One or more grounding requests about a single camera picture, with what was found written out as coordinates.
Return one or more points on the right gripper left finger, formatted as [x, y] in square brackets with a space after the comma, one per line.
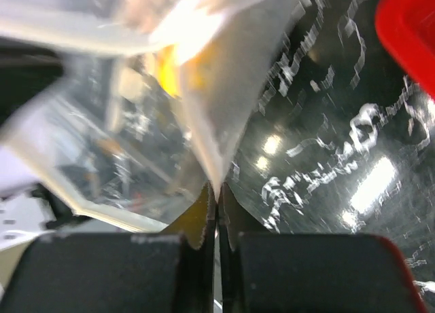
[168, 271]

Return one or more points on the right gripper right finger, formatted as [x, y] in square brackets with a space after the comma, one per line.
[267, 272]

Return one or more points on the polka dot zip bag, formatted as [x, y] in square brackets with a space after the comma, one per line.
[105, 138]

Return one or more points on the yellow toy mango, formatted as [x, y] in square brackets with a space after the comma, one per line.
[186, 67]

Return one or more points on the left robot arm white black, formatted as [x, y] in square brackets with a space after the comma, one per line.
[25, 71]

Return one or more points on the red plastic tray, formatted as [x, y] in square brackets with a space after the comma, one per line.
[405, 28]

